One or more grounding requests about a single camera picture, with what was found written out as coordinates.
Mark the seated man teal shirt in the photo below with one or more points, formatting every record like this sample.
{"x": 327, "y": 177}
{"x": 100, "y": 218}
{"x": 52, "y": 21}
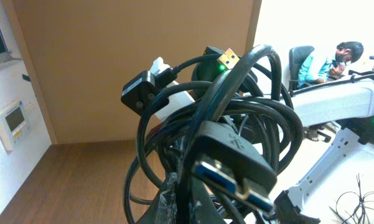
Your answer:
{"x": 344, "y": 54}

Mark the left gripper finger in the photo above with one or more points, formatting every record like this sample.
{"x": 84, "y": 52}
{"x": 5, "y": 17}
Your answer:
{"x": 200, "y": 210}

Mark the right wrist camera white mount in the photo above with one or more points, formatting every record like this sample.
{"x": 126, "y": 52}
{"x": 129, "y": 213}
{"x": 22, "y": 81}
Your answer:
{"x": 142, "y": 89}

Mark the wall thermostat panel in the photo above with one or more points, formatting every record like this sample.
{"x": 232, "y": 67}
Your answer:
{"x": 14, "y": 125}

